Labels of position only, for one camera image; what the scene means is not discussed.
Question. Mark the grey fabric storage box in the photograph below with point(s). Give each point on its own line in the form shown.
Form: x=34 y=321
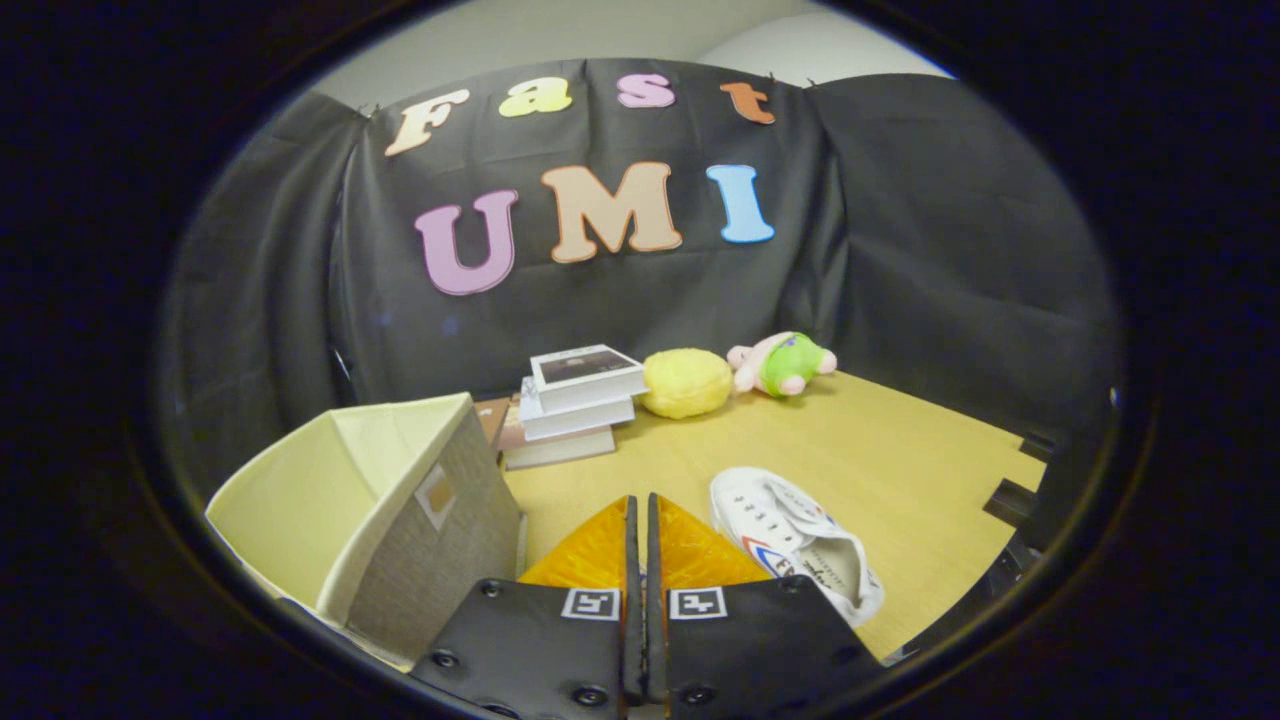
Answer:
x=440 y=560

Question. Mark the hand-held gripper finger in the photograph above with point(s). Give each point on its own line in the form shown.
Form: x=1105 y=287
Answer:
x=632 y=560
x=655 y=560

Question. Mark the black backdrop cloth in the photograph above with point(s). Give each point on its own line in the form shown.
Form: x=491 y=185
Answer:
x=900 y=250

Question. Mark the black table clamp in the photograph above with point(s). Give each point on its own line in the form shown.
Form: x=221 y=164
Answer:
x=1012 y=502
x=1040 y=446

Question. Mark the thick white book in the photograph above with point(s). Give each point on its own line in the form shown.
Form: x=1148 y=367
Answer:
x=575 y=418

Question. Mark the thin white book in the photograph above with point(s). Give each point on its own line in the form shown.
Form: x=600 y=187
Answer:
x=560 y=448

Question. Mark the white shoe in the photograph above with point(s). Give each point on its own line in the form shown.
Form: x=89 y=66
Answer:
x=790 y=520

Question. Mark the yellow plush toy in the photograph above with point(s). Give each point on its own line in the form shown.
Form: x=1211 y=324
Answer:
x=685 y=385

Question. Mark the white book with dark photo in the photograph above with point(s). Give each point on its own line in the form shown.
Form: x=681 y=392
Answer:
x=585 y=368

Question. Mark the brown book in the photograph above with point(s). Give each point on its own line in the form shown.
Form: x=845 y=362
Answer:
x=495 y=415

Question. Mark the pink and green plush toy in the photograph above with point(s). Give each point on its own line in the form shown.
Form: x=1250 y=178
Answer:
x=790 y=365

